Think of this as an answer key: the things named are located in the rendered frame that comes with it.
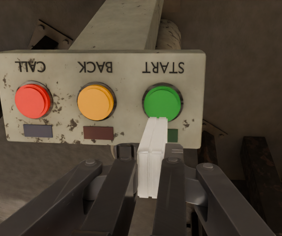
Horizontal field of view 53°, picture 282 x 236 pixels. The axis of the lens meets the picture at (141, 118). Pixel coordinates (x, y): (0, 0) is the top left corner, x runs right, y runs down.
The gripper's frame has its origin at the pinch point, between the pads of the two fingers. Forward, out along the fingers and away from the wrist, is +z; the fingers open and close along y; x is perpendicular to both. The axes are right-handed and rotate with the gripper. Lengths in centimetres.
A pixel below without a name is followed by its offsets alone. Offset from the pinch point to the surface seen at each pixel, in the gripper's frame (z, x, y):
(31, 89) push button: 11.6, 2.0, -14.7
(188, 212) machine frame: 96, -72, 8
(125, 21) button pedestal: 27.3, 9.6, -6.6
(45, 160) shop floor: 95, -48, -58
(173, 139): 12.5, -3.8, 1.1
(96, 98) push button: 11.6, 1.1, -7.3
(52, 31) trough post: 73, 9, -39
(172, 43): 58, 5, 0
